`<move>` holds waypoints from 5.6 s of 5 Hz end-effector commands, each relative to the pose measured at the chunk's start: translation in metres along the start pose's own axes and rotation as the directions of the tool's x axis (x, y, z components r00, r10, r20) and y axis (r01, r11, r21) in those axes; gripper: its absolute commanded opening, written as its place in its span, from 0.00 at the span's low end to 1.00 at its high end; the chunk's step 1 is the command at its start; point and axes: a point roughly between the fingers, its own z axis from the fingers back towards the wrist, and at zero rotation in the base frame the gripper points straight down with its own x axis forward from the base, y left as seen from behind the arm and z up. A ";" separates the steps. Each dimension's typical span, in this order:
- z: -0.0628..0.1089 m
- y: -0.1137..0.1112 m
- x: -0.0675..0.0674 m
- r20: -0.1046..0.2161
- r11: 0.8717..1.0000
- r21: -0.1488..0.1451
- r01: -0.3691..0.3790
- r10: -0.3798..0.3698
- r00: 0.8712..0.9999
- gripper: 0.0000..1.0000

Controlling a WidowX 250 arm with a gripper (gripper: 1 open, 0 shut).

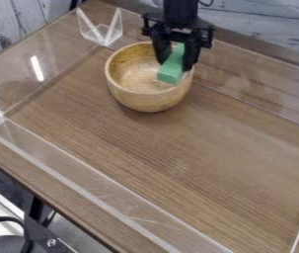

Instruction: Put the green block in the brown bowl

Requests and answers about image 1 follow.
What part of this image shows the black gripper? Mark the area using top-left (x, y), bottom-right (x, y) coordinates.
top-left (142, 13), bottom-right (216, 71)

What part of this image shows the green rectangular block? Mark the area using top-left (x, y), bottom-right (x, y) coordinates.
top-left (157, 43), bottom-right (185, 85)

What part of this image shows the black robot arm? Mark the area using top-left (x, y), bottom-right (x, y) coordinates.
top-left (142, 0), bottom-right (216, 71)

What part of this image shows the brown wooden bowl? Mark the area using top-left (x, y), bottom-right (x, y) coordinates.
top-left (105, 42), bottom-right (194, 113)

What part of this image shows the clear acrylic front barrier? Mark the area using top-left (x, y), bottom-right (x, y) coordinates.
top-left (0, 114), bottom-right (234, 253)

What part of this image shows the black table leg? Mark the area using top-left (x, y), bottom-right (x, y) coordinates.
top-left (30, 197), bottom-right (46, 222)

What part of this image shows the clear acrylic corner bracket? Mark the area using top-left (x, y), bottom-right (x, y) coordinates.
top-left (77, 8), bottom-right (123, 47)

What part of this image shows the black metal base plate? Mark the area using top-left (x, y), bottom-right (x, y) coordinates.
top-left (0, 223), bottom-right (79, 253)

